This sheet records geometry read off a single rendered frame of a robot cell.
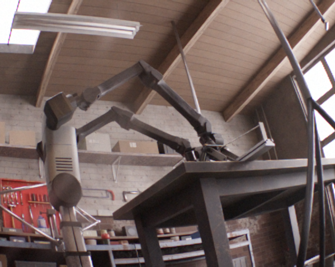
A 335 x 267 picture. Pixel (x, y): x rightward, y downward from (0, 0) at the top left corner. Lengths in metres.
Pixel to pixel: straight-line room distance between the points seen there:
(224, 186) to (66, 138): 0.74
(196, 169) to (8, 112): 3.06
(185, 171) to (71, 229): 0.61
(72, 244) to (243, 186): 0.83
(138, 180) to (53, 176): 2.73
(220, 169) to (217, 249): 0.35
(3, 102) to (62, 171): 2.67
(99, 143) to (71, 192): 2.40
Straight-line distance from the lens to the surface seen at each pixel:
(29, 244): 2.86
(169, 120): 4.91
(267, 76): 4.90
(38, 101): 4.19
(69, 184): 1.66
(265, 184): 1.79
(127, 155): 4.06
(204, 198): 1.50
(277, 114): 5.48
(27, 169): 3.91
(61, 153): 1.70
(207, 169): 1.48
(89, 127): 2.15
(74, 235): 1.65
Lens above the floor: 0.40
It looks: 25 degrees up
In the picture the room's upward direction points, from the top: 13 degrees counter-clockwise
